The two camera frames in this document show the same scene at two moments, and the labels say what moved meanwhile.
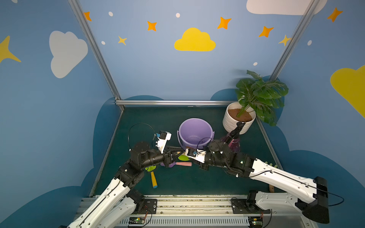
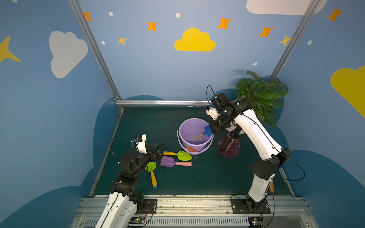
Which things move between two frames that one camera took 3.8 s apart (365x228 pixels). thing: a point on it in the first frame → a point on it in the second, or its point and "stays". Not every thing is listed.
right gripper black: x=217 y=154 → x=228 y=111
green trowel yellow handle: x=183 y=157 stays
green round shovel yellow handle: x=151 y=169 stays
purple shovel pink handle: x=182 y=164 stays
